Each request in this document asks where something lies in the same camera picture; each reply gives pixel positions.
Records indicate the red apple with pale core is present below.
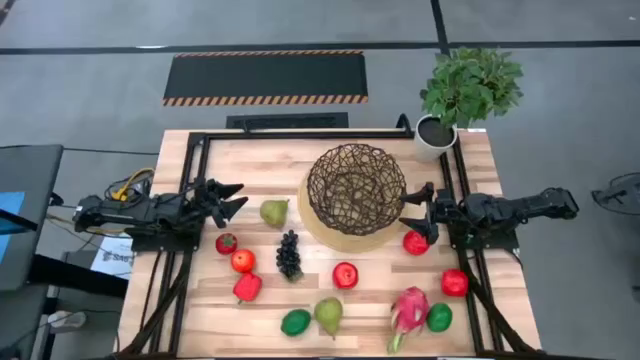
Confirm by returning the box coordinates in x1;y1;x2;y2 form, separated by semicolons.
331;261;360;291

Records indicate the red bell pepper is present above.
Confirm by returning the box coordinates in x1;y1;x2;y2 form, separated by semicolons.
232;271;264;305

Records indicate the red strawberry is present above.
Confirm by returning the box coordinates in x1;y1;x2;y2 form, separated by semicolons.
214;232;239;256

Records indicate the black hazard-striped floor mat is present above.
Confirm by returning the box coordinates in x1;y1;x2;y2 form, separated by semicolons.
162;49;370;107

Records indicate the green leafy potted plant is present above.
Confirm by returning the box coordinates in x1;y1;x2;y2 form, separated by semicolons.
418;46;525;130

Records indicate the pinkish red round fruit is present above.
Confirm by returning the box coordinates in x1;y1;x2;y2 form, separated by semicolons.
402;229;431;257

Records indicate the round woven straw placemat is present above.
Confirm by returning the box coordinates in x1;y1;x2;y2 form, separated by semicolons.
297;172;409;254

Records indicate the small green pear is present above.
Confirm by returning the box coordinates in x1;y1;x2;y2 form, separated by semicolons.
258;198;291;230

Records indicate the black chair base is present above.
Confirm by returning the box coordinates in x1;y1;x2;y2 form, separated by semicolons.
591;172;640;216

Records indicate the blue display screen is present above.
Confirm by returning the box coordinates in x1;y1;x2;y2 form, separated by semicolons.
0;191;26;265

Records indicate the dark green avocado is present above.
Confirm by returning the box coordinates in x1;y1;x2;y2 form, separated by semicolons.
425;302;454;334
279;308;313;338

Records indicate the white printed paper sign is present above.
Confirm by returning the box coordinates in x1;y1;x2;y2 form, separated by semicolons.
90;234;135;280

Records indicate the pink dragon fruit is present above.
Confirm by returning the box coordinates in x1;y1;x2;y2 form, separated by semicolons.
385;285;431;355

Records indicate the black perforated floor grille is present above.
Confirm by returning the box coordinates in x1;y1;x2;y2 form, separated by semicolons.
225;112;350;130

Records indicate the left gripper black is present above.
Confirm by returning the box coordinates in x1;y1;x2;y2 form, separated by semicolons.
187;175;250;230

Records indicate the dark purple grape bunch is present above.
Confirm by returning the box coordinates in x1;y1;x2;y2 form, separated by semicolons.
275;229;305;284

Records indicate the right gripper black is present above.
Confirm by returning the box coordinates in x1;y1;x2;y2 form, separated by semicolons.
398;181;466;246

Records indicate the black wire basket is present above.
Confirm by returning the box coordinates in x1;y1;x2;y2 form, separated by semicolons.
305;142;408;237

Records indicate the white plant pot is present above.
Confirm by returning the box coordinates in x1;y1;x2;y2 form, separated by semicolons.
413;113;459;163

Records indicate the large green speckled pear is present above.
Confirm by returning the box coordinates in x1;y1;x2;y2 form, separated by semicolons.
313;296;345;341

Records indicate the orange-red apple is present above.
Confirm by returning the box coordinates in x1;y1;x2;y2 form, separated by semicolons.
230;248;258;274

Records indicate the yellow cable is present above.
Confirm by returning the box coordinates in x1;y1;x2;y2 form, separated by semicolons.
112;167;156;202

